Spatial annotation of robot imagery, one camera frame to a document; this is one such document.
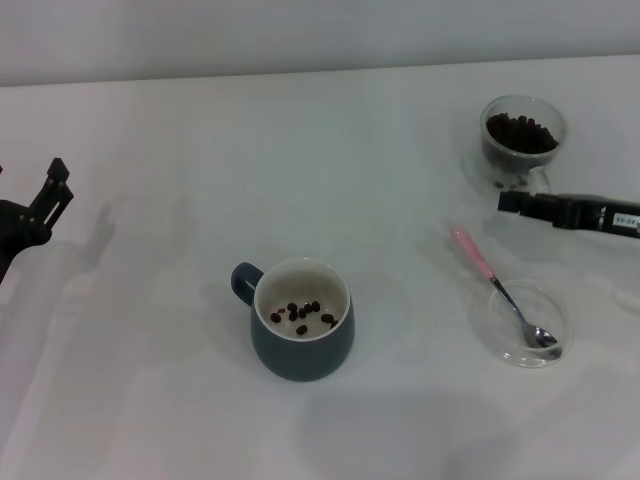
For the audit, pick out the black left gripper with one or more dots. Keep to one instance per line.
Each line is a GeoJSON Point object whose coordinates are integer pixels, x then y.
{"type": "Point", "coordinates": [15, 225]}

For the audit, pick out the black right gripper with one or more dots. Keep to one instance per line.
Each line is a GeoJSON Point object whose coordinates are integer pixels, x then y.
{"type": "Point", "coordinates": [580, 215]}

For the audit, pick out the small clear glass dish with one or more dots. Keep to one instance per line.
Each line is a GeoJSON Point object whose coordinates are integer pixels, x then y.
{"type": "Point", "coordinates": [545, 310]}

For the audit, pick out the scooped coffee beans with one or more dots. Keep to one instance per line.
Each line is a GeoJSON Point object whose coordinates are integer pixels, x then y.
{"type": "Point", "coordinates": [302, 315]}

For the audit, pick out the dark teal ceramic mug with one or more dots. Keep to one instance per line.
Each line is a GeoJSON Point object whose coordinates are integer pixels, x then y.
{"type": "Point", "coordinates": [300, 355]}

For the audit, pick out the heap of coffee beans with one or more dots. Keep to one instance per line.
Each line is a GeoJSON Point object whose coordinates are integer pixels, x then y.
{"type": "Point", "coordinates": [522, 135]}

